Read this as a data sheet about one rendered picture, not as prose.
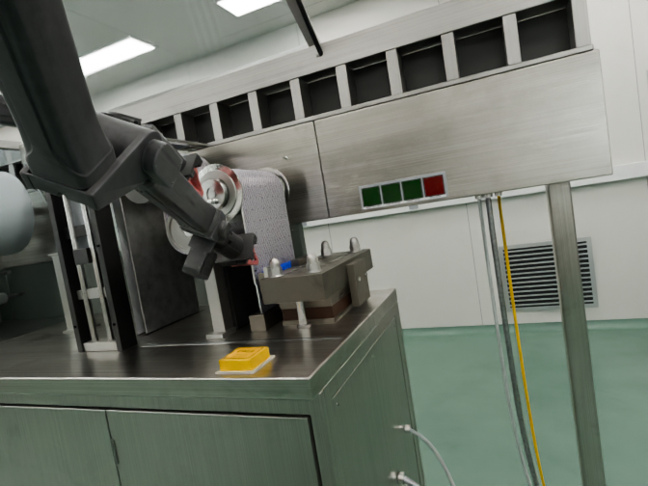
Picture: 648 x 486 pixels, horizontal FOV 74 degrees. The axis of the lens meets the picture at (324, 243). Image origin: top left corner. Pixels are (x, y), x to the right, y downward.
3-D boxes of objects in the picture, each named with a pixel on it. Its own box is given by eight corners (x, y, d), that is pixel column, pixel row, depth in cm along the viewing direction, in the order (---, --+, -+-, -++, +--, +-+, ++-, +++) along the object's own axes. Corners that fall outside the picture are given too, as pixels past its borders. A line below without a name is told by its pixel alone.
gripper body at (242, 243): (255, 260, 99) (236, 249, 92) (218, 265, 103) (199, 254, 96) (257, 235, 101) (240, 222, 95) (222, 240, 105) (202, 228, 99)
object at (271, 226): (254, 284, 107) (241, 211, 105) (295, 267, 128) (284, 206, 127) (256, 284, 107) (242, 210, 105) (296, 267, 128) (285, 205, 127)
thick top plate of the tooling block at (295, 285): (263, 304, 102) (258, 280, 101) (325, 272, 139) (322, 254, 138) (325, 300, 96) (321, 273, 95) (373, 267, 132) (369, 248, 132)
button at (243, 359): (220, 372, 80) (217, 360, 80) (240, 358, 87) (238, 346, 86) (252, 372, 77) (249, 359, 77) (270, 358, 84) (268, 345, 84)
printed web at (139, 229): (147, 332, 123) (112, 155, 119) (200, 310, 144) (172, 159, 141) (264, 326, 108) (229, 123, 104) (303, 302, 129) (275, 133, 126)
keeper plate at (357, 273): (352, 306, 111) (345, 264, 110) (364, 297, 120) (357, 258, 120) (362, 306, 110) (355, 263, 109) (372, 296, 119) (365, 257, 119)
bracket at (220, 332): (205, 340, 105) (182, 217, 103) (221, 332, 111) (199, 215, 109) (222, 339, 103) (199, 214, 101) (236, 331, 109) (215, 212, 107)
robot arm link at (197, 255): (229, 219, 85) (188, 206, 85) (206, 273, 82) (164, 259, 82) (237, 236, 97) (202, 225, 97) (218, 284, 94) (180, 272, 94)
